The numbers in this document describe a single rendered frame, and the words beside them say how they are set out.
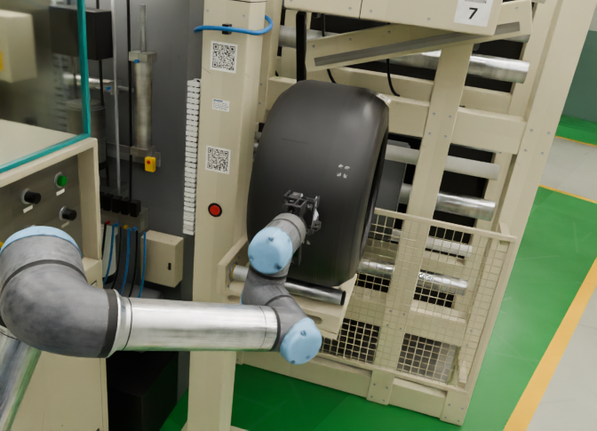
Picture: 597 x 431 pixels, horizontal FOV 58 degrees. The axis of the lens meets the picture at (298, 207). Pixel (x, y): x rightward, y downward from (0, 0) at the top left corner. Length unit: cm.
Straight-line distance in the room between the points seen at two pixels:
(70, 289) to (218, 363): 119
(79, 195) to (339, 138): 75
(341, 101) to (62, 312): 89
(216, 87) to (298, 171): 37
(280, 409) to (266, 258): 158
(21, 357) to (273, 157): 70
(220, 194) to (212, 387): 73
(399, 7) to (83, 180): 101
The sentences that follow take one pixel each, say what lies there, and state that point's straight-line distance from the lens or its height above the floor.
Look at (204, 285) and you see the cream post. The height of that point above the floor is 79.
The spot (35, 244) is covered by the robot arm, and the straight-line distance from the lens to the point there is 87.
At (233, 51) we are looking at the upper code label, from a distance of 148.
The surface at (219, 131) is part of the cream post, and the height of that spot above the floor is 130.
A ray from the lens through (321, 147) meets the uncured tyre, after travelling 130.
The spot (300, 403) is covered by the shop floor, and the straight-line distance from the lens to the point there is 252.
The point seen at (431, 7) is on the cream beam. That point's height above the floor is 169.
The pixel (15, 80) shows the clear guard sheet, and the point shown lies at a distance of 133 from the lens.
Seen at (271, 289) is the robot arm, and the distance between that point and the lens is 99.
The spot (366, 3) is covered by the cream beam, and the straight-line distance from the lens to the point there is 164.
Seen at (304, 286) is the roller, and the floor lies 92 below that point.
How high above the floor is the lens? 174
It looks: 24 degrees down
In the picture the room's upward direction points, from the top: 7 degrees clockwise
